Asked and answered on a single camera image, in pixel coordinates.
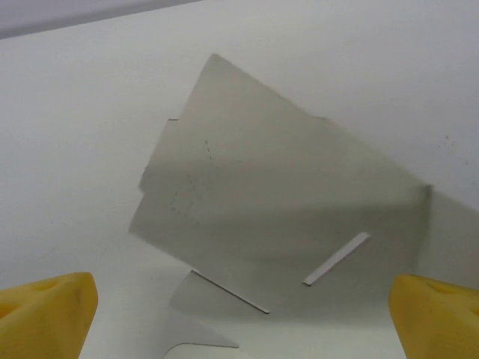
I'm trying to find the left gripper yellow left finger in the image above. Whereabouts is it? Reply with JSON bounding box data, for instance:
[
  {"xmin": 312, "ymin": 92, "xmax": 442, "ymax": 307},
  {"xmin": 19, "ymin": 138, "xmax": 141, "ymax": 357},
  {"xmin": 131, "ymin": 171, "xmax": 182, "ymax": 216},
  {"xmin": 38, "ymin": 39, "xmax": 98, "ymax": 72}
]
[{"xmin": 0, "ymin": 271, "xmax": 100, "ymax": 359}]

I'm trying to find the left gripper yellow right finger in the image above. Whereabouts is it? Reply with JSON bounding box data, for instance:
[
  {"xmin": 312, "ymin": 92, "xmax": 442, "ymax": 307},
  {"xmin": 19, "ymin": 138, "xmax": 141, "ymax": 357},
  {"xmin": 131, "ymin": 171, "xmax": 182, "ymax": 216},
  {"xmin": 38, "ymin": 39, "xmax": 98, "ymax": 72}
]
[{"xmin": 388, "ymin": 274, "xmax": 479, "ymax": 359}]

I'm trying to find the white paper box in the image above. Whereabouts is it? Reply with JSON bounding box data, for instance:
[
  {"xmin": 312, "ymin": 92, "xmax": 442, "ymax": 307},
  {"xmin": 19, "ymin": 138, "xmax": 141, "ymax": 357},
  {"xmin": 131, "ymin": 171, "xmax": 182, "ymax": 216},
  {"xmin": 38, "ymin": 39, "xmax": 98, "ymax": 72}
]
[{"xmin": 128, "ymin": 53, "xmax": 479, "ymax": 359}]

